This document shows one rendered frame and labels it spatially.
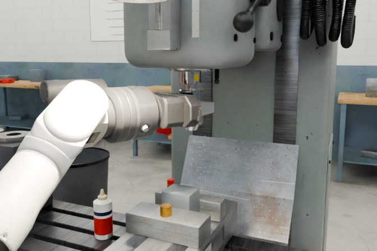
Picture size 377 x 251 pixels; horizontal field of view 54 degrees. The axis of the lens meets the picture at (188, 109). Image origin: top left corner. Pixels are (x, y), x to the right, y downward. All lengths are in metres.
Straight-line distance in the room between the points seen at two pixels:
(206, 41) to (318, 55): 0.48
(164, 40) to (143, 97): 0.10
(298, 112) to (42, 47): 6.04
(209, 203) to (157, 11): 0.39
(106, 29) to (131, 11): 5.31
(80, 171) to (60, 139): 2.04
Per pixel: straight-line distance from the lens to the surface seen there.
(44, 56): 6.78
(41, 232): 0.94
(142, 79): 5.60
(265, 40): 0.76
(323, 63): 1.01
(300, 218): 1.10
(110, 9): 5.93
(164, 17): 0.57
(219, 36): 0.58
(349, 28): 0.83
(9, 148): 0.97
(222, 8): 0.58
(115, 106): 0.56
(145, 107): 0.58
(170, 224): 0.68
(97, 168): 2.56
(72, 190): 2.56
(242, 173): 1.04
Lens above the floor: 1.33
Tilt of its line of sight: 9 degrees down
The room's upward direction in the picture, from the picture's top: straight up
